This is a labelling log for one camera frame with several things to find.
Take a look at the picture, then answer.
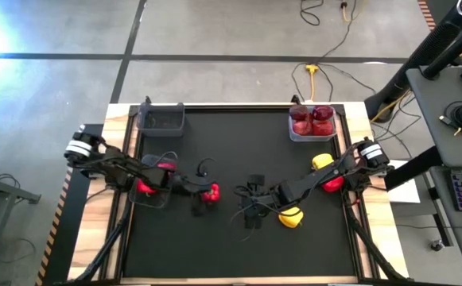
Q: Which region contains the black desk leg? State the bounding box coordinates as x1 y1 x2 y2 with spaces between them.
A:
383 145 441 191

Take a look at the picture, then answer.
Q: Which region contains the black monitor pole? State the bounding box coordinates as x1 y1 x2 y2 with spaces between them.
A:
421 15 462 80

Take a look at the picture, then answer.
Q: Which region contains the white floor plate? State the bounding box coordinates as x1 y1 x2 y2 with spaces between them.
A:
387 158 422 206

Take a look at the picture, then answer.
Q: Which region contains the grey desk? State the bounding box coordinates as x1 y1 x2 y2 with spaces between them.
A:
405 65 462 168

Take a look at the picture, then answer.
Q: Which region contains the black tower fan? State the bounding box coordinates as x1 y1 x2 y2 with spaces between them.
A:
363 0 462 122

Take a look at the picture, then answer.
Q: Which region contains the yellow extension cord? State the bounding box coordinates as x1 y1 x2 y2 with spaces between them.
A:
305 63 320 102

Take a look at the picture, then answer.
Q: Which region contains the wooden table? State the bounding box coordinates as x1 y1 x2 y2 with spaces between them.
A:
66 101 410 286

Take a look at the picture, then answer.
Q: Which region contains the black hazard striped floor plate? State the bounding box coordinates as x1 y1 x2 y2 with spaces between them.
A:
34 122 105 286
416 0 438 32

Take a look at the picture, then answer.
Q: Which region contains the clear plastic bin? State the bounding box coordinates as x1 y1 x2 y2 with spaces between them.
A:
287 103 338 143
128 153 179 211
136 102 186 138

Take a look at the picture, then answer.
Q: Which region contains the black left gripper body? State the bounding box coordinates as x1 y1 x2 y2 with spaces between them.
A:
190 177 206 199

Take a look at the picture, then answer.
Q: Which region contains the grey keyboard shelf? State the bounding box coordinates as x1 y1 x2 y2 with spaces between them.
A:
429 164 462 265

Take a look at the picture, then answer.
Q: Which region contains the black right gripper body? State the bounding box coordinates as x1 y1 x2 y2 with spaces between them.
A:
234 184 276 215

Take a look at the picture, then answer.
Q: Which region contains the yellow cable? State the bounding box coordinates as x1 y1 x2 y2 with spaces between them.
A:
340 1 354 24

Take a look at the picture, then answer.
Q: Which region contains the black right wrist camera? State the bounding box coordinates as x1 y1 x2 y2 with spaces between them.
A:
274 182 295 204

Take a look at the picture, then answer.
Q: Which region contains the black table mat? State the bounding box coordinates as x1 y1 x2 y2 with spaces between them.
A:
123 106 357 279

